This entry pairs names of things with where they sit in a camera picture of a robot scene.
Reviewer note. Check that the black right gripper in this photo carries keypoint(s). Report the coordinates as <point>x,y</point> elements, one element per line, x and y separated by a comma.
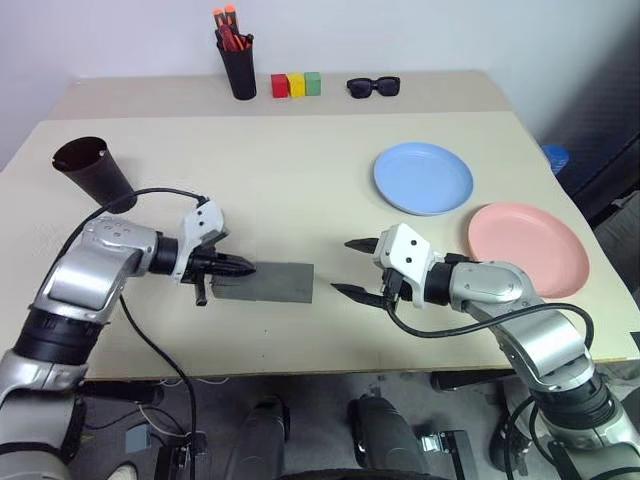
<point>394,287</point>

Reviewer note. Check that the dark chair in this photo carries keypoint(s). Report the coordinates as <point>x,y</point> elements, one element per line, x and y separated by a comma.
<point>600,160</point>

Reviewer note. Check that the pink plate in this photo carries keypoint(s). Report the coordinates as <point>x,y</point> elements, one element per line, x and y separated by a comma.
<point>530,240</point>

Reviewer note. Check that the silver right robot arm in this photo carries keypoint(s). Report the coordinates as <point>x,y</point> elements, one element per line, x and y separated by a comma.
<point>545,340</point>

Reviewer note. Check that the dark rounded shape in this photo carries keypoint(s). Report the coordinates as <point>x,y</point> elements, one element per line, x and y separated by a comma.
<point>262,435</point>
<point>382,435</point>

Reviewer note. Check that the metal floor bracket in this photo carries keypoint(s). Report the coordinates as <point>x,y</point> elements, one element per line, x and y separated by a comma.
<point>445,450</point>
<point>180,455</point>

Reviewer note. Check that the blue round container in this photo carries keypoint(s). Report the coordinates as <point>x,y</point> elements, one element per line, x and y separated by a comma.
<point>556,159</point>

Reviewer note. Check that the black pen in holder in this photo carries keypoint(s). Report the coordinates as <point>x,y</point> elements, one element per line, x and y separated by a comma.
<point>249,40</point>

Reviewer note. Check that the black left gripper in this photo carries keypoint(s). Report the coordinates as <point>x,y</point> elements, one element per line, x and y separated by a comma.
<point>202,267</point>

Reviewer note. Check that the yellow wooden block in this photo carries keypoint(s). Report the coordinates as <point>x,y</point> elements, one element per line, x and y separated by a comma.
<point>296,85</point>

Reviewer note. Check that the black tapered cup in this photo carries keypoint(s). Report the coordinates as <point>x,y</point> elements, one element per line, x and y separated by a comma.
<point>97,172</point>

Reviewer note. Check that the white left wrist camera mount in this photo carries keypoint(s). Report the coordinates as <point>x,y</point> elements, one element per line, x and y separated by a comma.
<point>200,220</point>

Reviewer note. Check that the black sunglasses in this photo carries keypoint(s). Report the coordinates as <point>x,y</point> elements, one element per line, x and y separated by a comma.
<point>372,87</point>

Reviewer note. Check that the white shoe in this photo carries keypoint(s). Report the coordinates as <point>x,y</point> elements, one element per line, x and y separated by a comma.
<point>124,472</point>

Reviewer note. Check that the blue plate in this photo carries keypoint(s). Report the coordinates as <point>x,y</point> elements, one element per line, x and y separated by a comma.
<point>422,177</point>

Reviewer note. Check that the orange capped marker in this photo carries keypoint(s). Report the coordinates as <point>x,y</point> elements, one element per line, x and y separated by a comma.
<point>218,16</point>
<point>230,14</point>

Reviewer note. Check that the green wooden block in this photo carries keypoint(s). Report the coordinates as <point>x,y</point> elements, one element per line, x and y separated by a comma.
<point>313,83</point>

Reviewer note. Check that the red pens bundle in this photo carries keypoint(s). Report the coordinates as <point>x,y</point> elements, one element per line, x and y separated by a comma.
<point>231,41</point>

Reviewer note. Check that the black pen holder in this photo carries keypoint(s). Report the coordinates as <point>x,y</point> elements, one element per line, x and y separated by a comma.
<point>240,72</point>

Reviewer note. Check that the grey glasses case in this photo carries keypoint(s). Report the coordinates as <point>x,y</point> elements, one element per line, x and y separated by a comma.
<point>280,282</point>

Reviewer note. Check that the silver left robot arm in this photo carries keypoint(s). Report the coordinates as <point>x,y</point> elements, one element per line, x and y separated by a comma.
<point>75,280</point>

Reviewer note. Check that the red wooden block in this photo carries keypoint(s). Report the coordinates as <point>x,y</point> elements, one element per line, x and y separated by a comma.
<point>279,86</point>

